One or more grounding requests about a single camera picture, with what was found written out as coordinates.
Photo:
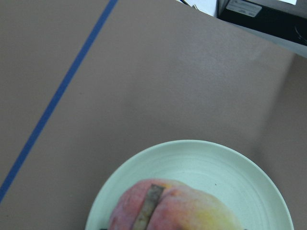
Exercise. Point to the green plate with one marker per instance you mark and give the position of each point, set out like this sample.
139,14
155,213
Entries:
218,170

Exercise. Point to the peach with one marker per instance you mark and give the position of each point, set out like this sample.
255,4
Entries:
180,207

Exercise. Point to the black power adapter box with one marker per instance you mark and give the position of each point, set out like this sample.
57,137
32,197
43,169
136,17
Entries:
286,19

